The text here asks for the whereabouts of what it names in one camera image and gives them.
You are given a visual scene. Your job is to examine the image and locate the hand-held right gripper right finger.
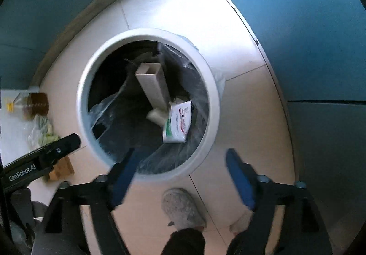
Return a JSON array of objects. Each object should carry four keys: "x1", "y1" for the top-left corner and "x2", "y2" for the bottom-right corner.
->
[{"x1": 226, "y1": 148, "x2": 334, "y2": 255}]

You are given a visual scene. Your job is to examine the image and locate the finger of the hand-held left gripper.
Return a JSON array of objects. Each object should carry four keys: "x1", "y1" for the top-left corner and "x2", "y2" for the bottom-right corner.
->
[{"x1": 37, "y1": 133, "x2": 82, "y2": 170}]

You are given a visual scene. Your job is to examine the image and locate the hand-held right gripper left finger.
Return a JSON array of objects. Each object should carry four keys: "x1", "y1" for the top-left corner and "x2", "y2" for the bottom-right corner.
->
[{"x1": 38, "y1": 148, "x2": 137, "y2": 255}]

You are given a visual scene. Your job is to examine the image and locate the white round trash bin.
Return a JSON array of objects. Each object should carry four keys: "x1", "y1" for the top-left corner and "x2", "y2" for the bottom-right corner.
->
[{"x1": 77, "y1": 28, "x2": 226, "y2": 186}]

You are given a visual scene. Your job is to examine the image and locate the small brown cardboard piece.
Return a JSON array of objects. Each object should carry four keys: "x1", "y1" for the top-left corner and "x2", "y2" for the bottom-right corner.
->
[{"x1": 46, "y1": 156, "x2": 75, "y2": 182}]

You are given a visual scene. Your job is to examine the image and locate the clear bag of vegetable scraps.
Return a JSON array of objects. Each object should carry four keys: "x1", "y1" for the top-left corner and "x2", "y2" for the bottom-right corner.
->
[{"x1": 27, "y1": 115, "x2": 61, "y2": 150}]

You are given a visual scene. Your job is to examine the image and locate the grey fuzzy slipper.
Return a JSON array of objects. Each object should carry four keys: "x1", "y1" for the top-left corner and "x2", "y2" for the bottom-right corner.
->
[
  {"x1": 161, "y1": 188, "x2": 207, "y2": 230},
  {"x1": 229, "y1": 206, "x2": 256, "y2": 234}
]

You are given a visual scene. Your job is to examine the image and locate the clear plastic bin liner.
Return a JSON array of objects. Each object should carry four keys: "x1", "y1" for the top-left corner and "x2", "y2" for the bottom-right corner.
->
[{"x1": 87, "y1": 35, "x2": 224, "y2": 176}]

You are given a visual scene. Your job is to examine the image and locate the amber plastic bottle yellow cap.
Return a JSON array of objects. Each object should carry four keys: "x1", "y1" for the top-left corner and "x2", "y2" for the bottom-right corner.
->
[{"x1": 7, "y1": 92, "x2": 49, "y2": 119}]

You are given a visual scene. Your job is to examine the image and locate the person's dark trouser leg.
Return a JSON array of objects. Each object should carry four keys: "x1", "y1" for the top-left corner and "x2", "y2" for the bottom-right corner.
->
[
  {"x1": 162, "y1": 228, "x2": 207, "y2": 255},
  {"x1": 227, "y1": 229, "x2": 259, "y2": 255}
]

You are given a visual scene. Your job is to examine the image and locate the white printed packet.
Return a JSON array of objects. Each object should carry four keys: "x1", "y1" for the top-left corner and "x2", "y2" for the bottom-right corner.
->
[{"x1": 162, "y1": 100, "x2": 193, "y2": 144}]

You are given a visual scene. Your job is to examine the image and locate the long cardboard box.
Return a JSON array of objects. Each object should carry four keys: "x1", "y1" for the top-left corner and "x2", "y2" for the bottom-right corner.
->
[{"x1": 135, "y1": 62, "x2": 172, "y2": 110}]

